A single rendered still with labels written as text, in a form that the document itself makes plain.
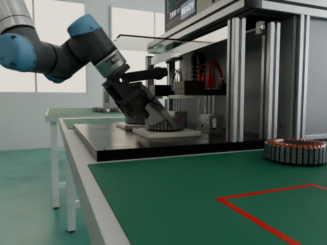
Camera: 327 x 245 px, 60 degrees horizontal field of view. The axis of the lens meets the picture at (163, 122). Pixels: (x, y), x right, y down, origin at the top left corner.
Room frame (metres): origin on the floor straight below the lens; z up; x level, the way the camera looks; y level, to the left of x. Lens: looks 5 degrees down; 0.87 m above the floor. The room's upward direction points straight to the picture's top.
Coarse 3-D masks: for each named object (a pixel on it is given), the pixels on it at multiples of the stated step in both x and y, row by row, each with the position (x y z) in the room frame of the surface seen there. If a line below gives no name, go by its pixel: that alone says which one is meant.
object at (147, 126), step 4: (172, 116) 0.82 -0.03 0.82; (176, 116) 0.81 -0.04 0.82; (180, 116) 0.82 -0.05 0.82; (176, 120) 0.75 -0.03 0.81; (180, 120) 0.76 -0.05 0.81; (184, 120) 0.79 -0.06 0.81; (156, 124) 0.75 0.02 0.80; (160, 124) 0.75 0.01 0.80; (164, 124) 0.75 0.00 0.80; (168, 124) 0.75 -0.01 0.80; (176, 124) 0.75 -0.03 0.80; (180, 124) 0.76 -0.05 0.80; (184, 124) 0.79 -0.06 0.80; (148, 128) 0.77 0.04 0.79; (152, 128) 0.76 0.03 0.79; (156, 128) 0.75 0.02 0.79; (160, 128) 0.75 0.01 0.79; (164, 128) 0.75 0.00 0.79; (168, 128) 0.75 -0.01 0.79; (172, 128) 0.75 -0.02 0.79; (176, 128) 0.75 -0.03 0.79; (180, 128) 0.76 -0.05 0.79
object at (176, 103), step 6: (150, 90) 1.06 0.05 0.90; (156, 90) 1.02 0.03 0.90; (162, 90) 1.02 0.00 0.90; (168, 90) 1.03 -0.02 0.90; (156, 96) 1.02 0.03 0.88; (162, 96) 1.03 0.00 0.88; (174, 102) 1.09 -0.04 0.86; (180, 102) 1.06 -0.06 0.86; (174, 108) 1.10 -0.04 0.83; (180, 108) 1.06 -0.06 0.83
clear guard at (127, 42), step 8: (120, 40) 0.94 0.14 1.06; (128, 40) 0.94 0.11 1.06; (136, 40) 0.94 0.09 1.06; (144, 40) 0.94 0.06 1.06; (152, 40) 0.94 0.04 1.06; (160, 40) 0.94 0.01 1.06; (168, 40) 0.94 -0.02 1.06; (176, 40) 0.94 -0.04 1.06; (184, 40) 0.95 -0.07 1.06; (120, 48) 1.08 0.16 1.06; (128, 48) 1.08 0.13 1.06; (136, 48) 1.08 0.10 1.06; (144, 48) 1.08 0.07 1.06; (152, 48) 1.08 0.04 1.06; (160, 48) 1.08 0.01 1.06; (168, 48) 1.08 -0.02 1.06
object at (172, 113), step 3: (168, 111) 1.09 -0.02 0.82; (171, 111) 1.06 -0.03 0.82; (174, 111) 1.04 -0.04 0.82; (177, 111) 1.04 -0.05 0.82; (180, 111) 1.04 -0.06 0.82; (183, 111) 1.05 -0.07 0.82; (186, 111) 1.05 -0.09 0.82; (171, 114) 1.06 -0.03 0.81; (174, 114) 1.04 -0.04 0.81; (177, 114) 1.04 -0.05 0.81; (180, 114) 1.04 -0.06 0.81; (183, 114) 1.05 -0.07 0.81; (186, 114) 1.05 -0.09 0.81; (183, 117) 1.05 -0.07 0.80; (186, 117) 1.05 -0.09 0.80; (186, 120) 1.05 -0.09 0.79; (186, 123) 1.05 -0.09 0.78
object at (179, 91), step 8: (176, 88) 0.84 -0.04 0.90; (184, 88) 0.79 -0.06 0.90; (192, 88) 0.80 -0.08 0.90; (200, 88) 0.81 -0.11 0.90; (168, 96) 0.83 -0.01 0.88; (176, 96) 0.78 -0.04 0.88; (184, 96) 0.79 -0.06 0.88; (192, 96) 0.80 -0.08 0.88; (208, 96) 0.85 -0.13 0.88; (208, 104) 0.85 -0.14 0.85; (208, 112) 0.85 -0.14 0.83
